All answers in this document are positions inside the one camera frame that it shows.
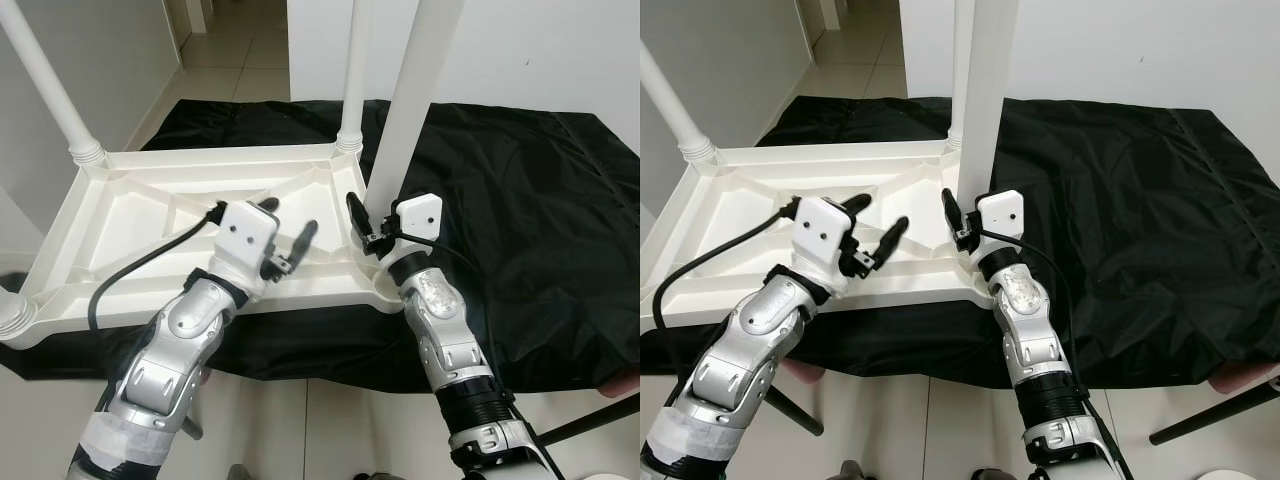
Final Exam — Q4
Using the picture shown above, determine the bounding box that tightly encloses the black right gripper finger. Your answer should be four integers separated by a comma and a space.
345, 191, 374, 247
941, 187, 967, 240

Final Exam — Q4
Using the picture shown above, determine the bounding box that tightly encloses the white plastic children table top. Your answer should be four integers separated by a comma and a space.
0, 140, 406, 351
640, 140, 1001, 331

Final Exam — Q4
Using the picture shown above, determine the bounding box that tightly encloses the black cloth table cover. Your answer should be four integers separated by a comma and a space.
640, 95, 1280, 391
0, 98, 641, 396

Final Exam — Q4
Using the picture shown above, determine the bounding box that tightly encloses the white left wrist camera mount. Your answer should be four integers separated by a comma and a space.
785, 197, 856, 291
205, 200, 283, 301

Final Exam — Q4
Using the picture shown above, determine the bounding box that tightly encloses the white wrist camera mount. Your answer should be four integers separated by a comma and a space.
205, 200, 283, 301
970, 190, 1026, 266
785, 197, 856, 291
380, 193, 444, 271

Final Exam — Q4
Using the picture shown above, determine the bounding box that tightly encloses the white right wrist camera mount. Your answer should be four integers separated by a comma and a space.
380, 193, 444, 271
970, 190, 1026, 266

